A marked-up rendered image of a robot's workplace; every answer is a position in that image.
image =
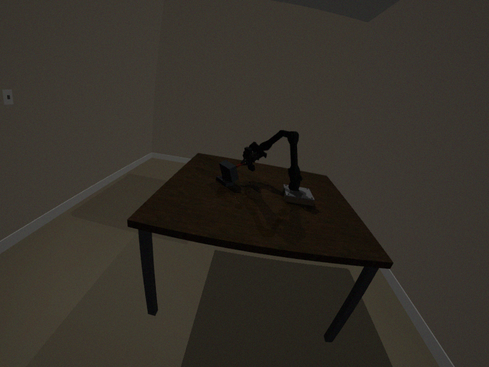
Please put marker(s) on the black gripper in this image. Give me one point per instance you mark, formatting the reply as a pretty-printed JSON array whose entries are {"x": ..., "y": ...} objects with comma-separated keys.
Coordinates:
[{"x": 249, "y": 158}]

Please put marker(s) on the dark grey sloped panel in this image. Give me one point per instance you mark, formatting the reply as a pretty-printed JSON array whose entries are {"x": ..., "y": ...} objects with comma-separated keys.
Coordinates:
[{"x": 229, "y": 173}]

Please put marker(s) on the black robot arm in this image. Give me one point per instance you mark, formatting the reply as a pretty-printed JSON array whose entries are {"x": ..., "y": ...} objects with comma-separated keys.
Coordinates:
[{"x": 293, "y": 171}]

